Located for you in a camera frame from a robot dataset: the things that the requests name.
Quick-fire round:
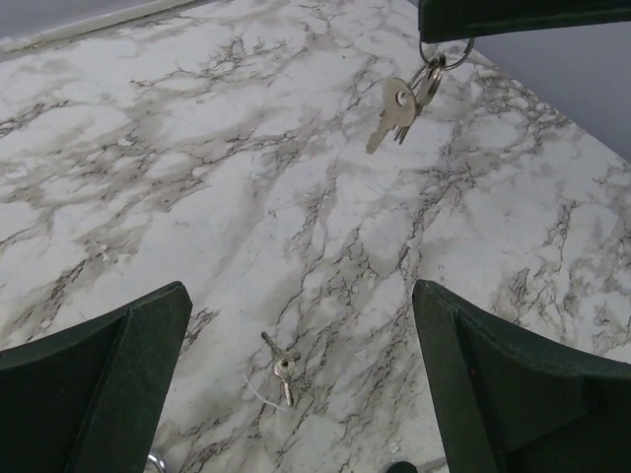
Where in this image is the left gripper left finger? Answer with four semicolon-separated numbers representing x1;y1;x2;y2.
1;282;192;472

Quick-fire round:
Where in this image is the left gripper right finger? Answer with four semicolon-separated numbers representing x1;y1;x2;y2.
412;280;630;472

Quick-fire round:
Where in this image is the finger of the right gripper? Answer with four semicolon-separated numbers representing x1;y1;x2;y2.
418;0;631;43

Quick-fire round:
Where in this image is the silver key bunch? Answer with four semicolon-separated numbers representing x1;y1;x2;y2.
366;38;475;155

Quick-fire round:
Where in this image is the small silver key pair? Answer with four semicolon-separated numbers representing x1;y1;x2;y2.
241;331;301;412

